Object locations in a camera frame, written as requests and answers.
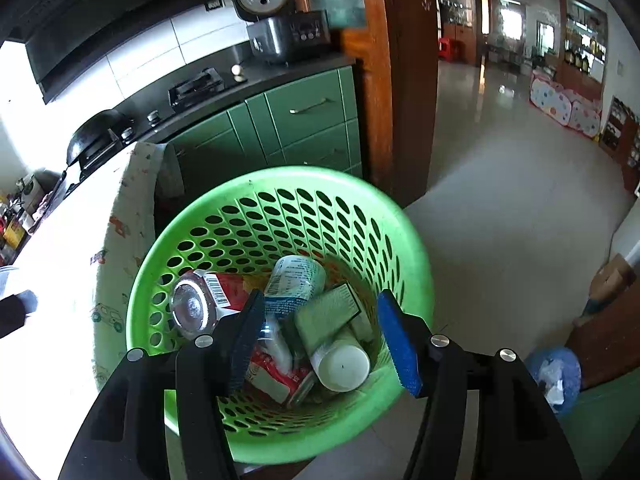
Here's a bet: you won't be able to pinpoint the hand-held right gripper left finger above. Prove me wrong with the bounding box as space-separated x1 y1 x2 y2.
59 289 267 480

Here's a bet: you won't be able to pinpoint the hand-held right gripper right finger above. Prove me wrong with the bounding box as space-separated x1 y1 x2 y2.
376 289 583 480

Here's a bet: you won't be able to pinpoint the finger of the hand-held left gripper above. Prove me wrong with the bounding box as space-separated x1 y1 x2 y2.
0 289 39 339

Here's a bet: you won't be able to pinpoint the red and white can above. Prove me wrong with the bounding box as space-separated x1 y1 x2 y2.
245 317 316 408

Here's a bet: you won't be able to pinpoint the white plastic bottle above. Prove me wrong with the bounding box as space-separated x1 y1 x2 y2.
309 327 372 393

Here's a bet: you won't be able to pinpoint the red can with silver top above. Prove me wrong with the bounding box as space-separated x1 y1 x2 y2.
170 269 266 343

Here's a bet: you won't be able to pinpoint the white milk carton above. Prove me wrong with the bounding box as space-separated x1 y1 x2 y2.
294 282 363 356

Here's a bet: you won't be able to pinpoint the white and blue can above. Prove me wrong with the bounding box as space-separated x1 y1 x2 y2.
262 255 328 318

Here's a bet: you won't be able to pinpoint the green perforated plastic basket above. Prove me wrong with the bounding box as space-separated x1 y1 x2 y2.
125 166 435 465

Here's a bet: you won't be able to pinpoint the printed white tablecloth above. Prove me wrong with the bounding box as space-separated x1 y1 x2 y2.
0 141 186 480

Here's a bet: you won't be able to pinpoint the cluttered condiment containers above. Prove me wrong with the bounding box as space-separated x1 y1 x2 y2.
0 170 56 261

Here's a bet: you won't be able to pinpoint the blue plastic bag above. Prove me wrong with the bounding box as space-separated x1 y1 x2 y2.
525 346 582 418

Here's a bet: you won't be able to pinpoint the black wok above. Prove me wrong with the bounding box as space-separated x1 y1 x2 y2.
66 109 136 168

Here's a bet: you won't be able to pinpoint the green kitchen cabinet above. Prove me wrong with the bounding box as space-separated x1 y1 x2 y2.
155 65 363 211

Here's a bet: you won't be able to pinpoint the brown cardboard box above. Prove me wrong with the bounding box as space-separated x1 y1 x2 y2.
572 252 636 328

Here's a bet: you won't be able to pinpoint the low green cabinet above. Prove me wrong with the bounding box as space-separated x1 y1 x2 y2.
560 370 640 480

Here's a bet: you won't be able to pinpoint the white refrigerator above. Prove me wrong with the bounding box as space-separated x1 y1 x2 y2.
611 195 640 266

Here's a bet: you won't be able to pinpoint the black gas stove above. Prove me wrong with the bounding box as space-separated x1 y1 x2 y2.
65 67 226 171

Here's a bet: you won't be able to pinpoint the polka dot play fence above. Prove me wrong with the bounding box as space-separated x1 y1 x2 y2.
530 72 603 140

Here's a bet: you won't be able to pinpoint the red plastic stool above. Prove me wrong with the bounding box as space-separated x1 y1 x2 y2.
439 37 463 63

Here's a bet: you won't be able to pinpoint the black rice cooker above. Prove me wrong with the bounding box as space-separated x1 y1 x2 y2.
229 0 331 66

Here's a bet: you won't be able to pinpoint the dark wooden shelf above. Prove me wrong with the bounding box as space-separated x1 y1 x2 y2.
597 95 640 171

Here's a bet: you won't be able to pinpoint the black range hood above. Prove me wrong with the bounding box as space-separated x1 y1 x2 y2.
0 0 211 106

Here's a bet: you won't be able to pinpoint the wooden glass cabinet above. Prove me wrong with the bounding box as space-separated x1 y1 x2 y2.
435 0 481 63

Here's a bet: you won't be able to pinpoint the wooden display cabinet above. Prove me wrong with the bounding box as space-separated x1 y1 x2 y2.
557 0 608 101

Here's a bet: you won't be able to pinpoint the metal drawer handle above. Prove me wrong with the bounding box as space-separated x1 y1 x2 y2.
289 97 335 115

